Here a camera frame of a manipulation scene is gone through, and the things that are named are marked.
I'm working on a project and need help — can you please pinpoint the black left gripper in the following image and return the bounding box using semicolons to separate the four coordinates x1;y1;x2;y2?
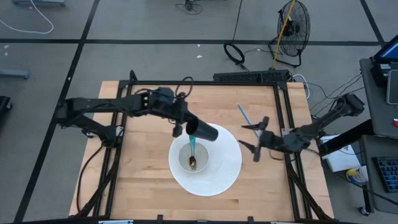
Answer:
169;99;200;139

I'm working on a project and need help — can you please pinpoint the large white plate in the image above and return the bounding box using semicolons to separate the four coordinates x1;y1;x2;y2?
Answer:
168;123;243;197

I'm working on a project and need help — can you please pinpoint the grey floor base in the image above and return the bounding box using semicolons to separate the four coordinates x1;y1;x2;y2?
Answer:
0;68;30;80
12;0;67;8

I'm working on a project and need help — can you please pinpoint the white cable at table corner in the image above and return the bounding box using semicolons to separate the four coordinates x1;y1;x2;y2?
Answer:
292;73;311;100

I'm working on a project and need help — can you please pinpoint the black floor fan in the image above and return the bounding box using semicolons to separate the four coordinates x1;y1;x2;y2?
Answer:
268;0;312;68

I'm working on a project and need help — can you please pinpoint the black power box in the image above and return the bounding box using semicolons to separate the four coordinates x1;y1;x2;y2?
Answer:
213;69;294;84

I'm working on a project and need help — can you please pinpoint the grey cart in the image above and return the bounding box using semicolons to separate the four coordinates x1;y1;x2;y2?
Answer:
357;134;398;217

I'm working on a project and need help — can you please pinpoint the grey desk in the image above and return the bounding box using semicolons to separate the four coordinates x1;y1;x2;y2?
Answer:
359;57;398;139

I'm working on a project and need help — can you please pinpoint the black keyboard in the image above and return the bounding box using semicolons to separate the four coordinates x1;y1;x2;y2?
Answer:
371;155;398;194

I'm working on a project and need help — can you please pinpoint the black cable bundle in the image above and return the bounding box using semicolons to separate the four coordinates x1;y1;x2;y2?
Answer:
306;73;365;116

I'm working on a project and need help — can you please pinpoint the black coiled floor cable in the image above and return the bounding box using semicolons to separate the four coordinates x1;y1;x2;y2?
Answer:
223;0;250;71

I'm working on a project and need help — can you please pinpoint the blue-handled fork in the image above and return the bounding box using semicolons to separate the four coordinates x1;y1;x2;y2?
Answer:
189;135;197;171

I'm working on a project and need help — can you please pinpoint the black laptop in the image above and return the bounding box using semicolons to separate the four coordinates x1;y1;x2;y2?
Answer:
371;42;398;88

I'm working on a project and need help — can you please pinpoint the black metal table frame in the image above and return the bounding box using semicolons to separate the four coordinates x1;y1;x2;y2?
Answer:
70;70;335;223

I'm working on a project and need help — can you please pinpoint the black cup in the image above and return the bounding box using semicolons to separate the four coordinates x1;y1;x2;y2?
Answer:
185;118;220;142

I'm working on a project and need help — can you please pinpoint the yellow cable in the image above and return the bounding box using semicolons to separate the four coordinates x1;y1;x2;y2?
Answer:
272;0;297;70

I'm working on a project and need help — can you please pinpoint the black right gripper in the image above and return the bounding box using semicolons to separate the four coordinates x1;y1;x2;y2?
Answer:
238;116;281;163

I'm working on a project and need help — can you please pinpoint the white bowl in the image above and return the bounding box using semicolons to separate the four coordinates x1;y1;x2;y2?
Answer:
178;141;210;174

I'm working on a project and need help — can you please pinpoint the grey tablet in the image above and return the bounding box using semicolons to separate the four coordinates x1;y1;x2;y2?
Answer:
386;69;398;106

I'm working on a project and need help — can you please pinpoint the blue drinking straw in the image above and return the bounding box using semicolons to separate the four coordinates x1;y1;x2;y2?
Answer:
238;104;260;139

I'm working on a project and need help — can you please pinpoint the black tangled cable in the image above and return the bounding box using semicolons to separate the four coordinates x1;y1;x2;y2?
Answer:
175;0;205;16

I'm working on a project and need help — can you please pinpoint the white floor cable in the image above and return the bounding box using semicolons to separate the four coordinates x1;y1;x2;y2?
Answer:
0;0;55;35

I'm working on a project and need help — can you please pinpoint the white box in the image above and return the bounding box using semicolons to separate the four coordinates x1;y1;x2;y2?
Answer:
320;134;362;174

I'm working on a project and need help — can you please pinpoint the yellow-labelled white container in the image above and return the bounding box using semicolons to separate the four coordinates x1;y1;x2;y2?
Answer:
345;165;369;186

